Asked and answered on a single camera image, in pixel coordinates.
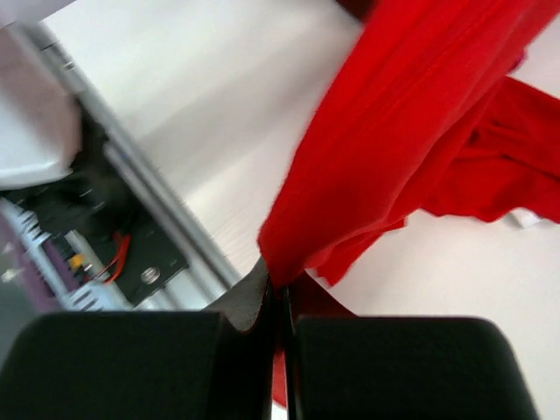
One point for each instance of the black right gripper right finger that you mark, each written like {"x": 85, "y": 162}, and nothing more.
{"x": 341, "y": 366}

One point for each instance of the white slotted cable duct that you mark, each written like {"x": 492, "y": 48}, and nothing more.
{"x": 39, "y": 268}

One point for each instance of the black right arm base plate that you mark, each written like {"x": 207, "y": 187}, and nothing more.
{"x": 131, "y": 245}

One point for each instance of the aluminium frame rail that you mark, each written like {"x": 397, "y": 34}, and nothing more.
{"x": 210, "y": 270}

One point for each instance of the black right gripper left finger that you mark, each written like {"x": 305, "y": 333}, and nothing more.
{"x": 209, "y": 364}

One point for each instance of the magenta pink t shirt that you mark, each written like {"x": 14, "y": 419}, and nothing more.
{"x": 519, "y": 61}

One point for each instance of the silver clothes rack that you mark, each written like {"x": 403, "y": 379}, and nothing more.
{"x": 525, "y": 218}

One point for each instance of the red t shirt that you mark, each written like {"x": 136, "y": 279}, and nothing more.
{"x": 398, "y": 198}

